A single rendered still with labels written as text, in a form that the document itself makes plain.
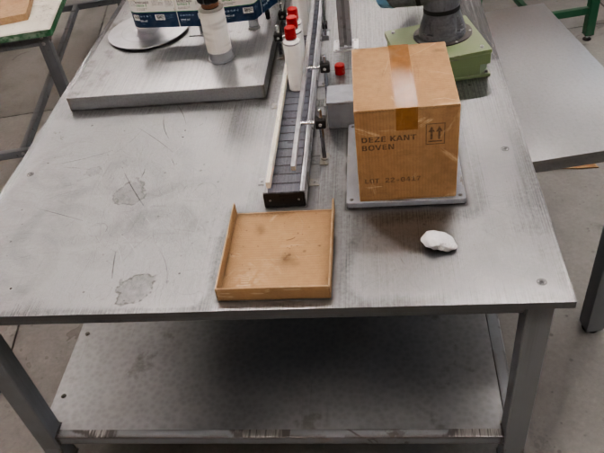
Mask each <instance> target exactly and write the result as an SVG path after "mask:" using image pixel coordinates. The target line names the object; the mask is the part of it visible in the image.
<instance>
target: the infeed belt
mask: <svg viewBox="0 0 604 453"><path fill-rule="evenodd" d="M319 4H320V0H315V12H314V20H313V28H312V36H311V43H310V51H309V60H308V65H309V66H312V65H313V63H314V54H315V38H316V29H317V21H318V12H319ZM312 72H313V70H307V78H306V90H305V98H304V105H303V113H302V120H301V121H305V120H307V114H308V106H309V97H310V89H311V80H312ZM299 94H300V92H299V93H293V92H291V91H290V90H289V79H288V84H287V90H286V95H285V102H284V107H283V112H282V119H281V124H280V135H279V141H278V147H277V153H276V159H275V165H274V170H273V176H272V182H271V188H270V189H268V192H267V194H277V193H296V192H300V183H301V174H302V166H303V157H304V149H305V140H306V125H303V126H301V129H300V137H299V144H298V159H297V167H296V171H291V168H290V165H291V157H292V150H293V143H294V136H295V128H296V121H297V115H298V101H299Z"/></svg>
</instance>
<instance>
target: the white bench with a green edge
mask: <svg viewBox="0 0 604 453"><path fill-rule="evenodd" d="M66 1H67V0H33V4H32V8H31V14H30V17H29V20H27V21H23V22H15V23H10V24H6V25H1V26H0V52H5V51H11V50H17V49H27V48H33V47H40V50H41V53H42V55H43V57H44V59H45V62H46V64H47V66H48V69H49V73H48V76H47V78H46V81H45V84H44V85H43V88H42V91H41V93H40V98H39V99H38V102H37V105H36V107H35V110H34V112H33V114H32V117H31V121H30V124H29V126H28V128H27V130H26V133H25V136H24V138H23V141H22V144H21V147H20V148H15V149H9V150H4V151H0V161H3V160H8V159H14V158H20V157H24V155H25V154H26V152H27V151H28V149H29V147H30V146H31V144H32V141H33V139H34V137H35V134H36V131H37V129H38V126H39V124H40V119H41V117H42V114H43V112H44V109H45V107H46V104H47V101H48V98H49V95H50V92H51V89H52V86H53V84H55V86H56V88H57V90H58V94H59V96H60V98H61V96H62V94H63V93H64V91H65V90H66V89H67V87H68V85H69V82H68V81H67V77H66V74H65V72H64V69H63V67H62V65H61V61H62V58H63V56H64V53H65V50H66V47H67V43H68V40H69V38H70V35H71V32H72V30H73V27H74V24H75V21H76V17H77V14H78V11H79V10H82V9H87V8H93V7H99V6H105V5H110V4H118V6H119V4H120V2H121V0H93V1H88V2H82V3H76V4H65V3H66ZM70 11H71V13H70V15H69V17H68V20H67V25H66V27H65V29H64V32H63V35H62V37H61V40H60V42H59V45H58V49H57V51H56V49H55V47H54V44H53V42H52V38H51V37H52V35H53V33H54V31H55V29H56V27H57V24H58V20H59V18H60V15H61V13H64V12H70Z"/></svg>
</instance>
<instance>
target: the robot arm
mask: <svg viewBox="0 0 604 453"><path fill-rule="evenodd" d="M376 1H377V4H378V5H379V6H380V7H381V8H392V9H395V8H398V7H410V6H423V16H422V21H421V25H420V28H419V37H420V39H421V40H424V41H426V42H429V43H431V42H442V41H445V43H446V42H451V41H454V40H458V39H460V38H462V37H463V36H464V35H465V34H466V23H465V21H464V18H463V15H462V13H461V11H460V0H376Z"/></svg>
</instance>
